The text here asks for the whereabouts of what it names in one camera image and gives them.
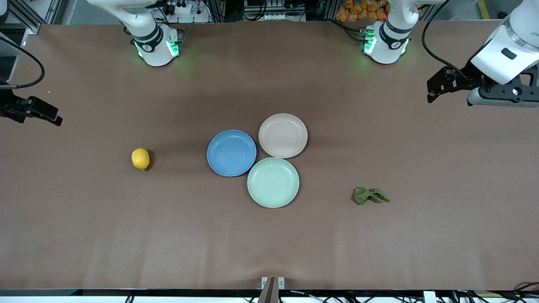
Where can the aluminium frame profile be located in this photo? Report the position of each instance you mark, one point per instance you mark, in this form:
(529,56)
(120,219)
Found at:
(33,14)

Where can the grey metal side box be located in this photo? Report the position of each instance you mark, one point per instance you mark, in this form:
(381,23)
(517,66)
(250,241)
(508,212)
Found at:
(8,54)

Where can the beige pink plate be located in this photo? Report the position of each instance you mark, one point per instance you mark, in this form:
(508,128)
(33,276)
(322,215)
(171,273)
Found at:
(283,135)

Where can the pale green plate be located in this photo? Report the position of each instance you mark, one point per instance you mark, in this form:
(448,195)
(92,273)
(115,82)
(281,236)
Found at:
(273,182)

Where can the small metal edge bracket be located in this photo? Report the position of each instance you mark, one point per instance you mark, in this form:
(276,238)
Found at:
(281,283)

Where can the green lettuce leaf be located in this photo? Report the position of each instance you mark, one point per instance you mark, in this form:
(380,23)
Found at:
(368,196)

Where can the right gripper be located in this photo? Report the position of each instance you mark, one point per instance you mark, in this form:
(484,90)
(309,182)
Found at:
(8,106)

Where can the orange bagged items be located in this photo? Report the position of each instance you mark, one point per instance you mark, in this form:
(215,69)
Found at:
(360,10)

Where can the grey mount bar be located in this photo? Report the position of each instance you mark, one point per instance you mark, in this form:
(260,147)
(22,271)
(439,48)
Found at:
(268,292)

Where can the brown table cover sheet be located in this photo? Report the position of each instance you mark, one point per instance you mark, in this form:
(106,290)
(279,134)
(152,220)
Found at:
(269,244)

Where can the blue plate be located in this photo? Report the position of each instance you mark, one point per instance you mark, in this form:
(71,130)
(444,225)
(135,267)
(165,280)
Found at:
(231,152)

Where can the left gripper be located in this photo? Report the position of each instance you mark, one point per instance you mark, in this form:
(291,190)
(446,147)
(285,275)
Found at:
(465,78)

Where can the yellow lemon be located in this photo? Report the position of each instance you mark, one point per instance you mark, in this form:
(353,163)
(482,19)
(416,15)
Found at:
(140,158)

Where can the white power strip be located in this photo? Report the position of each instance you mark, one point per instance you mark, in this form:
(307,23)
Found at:
(181,8)

